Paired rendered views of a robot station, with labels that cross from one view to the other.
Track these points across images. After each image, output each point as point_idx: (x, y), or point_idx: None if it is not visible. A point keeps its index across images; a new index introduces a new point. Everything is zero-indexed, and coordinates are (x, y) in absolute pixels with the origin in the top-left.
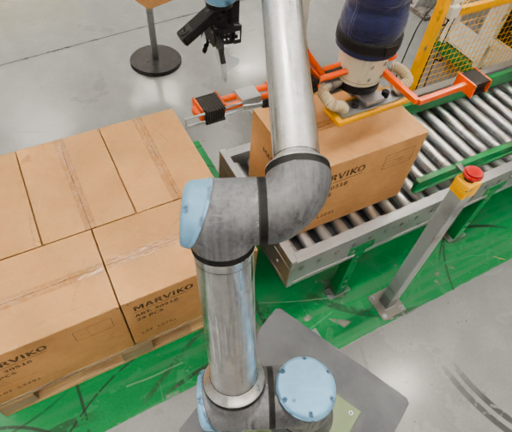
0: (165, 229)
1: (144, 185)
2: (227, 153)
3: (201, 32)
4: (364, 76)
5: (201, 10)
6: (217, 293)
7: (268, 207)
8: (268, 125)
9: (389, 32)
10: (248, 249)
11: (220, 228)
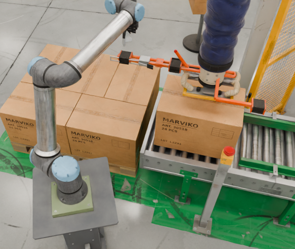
0: (107, 109)
1: (117, 89)
2: None
3: None
4: (205, 77)
5: None
6: (34, 97)
7: (47, 70)
8: (166, 83)
9: (212, 58)
10: (44, 84)
11: (34, 71)
